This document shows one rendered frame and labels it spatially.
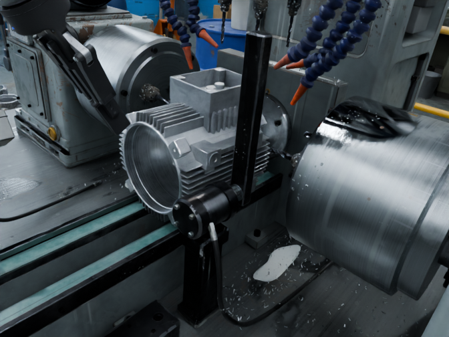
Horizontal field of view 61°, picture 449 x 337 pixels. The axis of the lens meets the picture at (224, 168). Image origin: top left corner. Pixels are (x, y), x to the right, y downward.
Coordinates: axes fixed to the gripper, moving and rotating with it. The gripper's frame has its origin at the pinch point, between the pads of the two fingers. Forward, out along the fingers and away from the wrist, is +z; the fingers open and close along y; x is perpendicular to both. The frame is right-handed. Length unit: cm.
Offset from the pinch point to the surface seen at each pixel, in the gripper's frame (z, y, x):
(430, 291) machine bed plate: 45, -46, -18
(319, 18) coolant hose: -6.9, -24.2, -22.0
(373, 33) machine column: 12, -20, -45
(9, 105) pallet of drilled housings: 94, 214, -7
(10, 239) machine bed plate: 19.6, 19.1, 26.4
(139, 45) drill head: 4.2, 16.3, -17.8
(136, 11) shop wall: 269, 556, -305
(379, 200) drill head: 6.5, -39.1, -9.4
